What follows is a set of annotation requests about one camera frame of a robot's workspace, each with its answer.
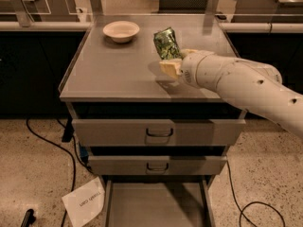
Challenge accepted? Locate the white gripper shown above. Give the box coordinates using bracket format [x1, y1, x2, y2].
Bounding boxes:
[159, 49, 221, 89]

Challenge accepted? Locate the green soda can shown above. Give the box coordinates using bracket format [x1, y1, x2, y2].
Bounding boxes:
[153, 27, 182, 60]

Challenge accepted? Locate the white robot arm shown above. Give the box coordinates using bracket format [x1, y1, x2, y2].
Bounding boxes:
[160, 50, 303, 138]

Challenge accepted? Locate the grey metal drawer cabinet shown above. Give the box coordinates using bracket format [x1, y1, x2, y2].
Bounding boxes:
[58, 13, 263, 227]

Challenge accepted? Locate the middle grey drawer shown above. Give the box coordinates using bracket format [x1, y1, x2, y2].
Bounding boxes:
[89, 146, 226, 176]

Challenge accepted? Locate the grey drawer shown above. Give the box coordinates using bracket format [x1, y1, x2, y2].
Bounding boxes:
[102, 176, 216, 227]
[89, 146, 226, 176]
[73, 102, 245, 147]

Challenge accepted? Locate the top grey drawer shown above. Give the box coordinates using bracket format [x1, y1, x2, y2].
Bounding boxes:
[73, 102, 245, 147]

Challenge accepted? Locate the bottom grey drawer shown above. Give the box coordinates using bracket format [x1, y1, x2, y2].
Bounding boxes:
[102, 176, 216, 227]

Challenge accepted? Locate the white paper bowl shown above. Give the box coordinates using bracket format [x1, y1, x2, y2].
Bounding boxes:
[103, 21, 140, 44]

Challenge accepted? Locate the grey background desk right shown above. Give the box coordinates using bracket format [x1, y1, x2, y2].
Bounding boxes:
[232, 0, 303, 24]

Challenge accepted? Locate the grey background desk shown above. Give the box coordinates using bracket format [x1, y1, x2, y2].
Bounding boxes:
[232, 0, 303, 24]
[0, 0, 80, 22]

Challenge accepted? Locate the grey background desk left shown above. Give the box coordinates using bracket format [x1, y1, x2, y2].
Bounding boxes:
[0, 0, 80, 22]

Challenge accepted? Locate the white paper sign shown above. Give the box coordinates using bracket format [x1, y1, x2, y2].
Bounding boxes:
[62, 177, 105, 227]

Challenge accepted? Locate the black cable on right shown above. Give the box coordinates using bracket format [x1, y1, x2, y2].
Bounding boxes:
[225, 159, 287, 227]

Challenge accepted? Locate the black cable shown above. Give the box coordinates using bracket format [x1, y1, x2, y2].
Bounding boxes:
[225, 159, 287, 227]
[26, 116, 95, 227]

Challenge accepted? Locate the black cable on left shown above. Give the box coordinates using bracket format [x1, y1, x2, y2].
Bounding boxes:
[26, 116, 95, 227]

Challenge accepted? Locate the white horizontal rail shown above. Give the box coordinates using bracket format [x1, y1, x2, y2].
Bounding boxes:
[0, 22, 303, 34]

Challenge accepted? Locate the black tool handle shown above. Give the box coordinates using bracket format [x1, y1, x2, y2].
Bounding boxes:
[21, 209, 36, 227]

